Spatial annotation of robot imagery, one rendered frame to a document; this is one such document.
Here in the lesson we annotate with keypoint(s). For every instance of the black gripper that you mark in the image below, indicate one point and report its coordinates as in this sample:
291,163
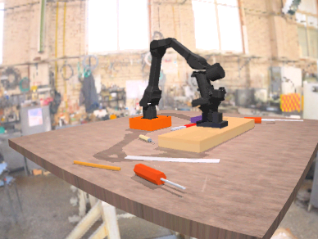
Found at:
207,106

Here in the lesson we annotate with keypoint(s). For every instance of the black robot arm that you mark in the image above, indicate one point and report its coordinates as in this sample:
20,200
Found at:
152,93

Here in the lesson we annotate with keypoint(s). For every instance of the tan flat panel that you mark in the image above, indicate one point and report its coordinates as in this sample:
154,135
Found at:
198,139

